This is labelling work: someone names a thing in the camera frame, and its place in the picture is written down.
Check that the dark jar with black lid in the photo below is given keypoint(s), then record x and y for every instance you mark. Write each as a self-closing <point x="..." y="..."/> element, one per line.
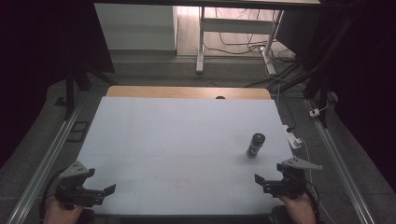
<point x="256" y="144"/>

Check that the white power strip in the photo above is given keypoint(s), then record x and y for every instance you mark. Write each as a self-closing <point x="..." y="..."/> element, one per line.
<point x="292" y="137"/>

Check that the small black round knob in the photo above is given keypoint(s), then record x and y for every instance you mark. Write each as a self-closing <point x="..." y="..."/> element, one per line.
<point x="220" y="97"/>

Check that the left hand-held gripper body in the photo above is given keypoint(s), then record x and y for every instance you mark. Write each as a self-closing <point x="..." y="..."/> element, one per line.
<point x="73" y="186"/>

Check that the small white adapter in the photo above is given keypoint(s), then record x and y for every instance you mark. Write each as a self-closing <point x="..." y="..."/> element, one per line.
<point x="314" y="112"/>

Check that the black curtain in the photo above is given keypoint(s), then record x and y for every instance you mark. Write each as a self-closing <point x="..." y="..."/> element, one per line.
<point x="40" y="62"/>
<point x="367" y="81"/>

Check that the person's left hand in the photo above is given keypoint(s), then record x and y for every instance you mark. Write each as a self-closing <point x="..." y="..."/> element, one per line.
<point x="59" y="214"/>

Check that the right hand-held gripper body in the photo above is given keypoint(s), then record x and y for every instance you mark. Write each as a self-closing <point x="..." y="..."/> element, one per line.
<point x="291" y="183"/>

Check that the white cabinet panel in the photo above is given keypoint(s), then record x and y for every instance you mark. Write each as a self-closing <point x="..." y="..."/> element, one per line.
<point x="137" y="26"/>

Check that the black rectangular floor frame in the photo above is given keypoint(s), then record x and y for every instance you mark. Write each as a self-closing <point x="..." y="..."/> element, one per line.
<point x="79" y="131"/>

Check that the person's right hand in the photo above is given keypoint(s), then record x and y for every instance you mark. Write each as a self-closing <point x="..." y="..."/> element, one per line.
<point x="299" y="211"/>

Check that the black metal stand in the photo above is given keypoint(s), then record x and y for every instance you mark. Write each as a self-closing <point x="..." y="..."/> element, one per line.
<point x="320" y="77"/>
<point x="74" y="81"/>

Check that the white desk frame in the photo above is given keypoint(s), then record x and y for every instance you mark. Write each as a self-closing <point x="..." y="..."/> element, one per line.
<point x="236" y="26"/>

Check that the white table mat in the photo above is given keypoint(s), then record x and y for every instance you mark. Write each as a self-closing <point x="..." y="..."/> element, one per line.
<point x="186" y="149"/>

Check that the aluminium floor rail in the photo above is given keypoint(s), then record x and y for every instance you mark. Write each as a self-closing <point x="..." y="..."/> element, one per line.
<point x="43" y="168"/>
<point x="339" y="168"/>

